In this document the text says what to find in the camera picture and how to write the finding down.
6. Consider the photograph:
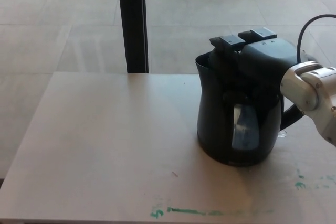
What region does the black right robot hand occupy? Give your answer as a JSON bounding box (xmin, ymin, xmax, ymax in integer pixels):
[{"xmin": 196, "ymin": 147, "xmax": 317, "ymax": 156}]
[{"xmin": 208, "ymin": 27, "xmax": 299, "ymax": 104}]

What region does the black electric kettle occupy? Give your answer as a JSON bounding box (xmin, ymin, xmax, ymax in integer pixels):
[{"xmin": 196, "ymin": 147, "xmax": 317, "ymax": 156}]
[{"xmin": 194, "ymin": 52, "xmax": 302, "ymax": 167}]

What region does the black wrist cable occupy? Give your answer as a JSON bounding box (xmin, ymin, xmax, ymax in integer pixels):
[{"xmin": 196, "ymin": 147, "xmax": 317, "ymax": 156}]
[{"xmin": 296, "ymin": 14, "xmax": 336, "ymax": 65}]

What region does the black vertical post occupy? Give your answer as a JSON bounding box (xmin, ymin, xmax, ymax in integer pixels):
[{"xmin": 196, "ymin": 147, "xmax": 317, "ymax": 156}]
[{"xmin": 117, "ymin": 0, "xmax": 150, "ymax": 74}]

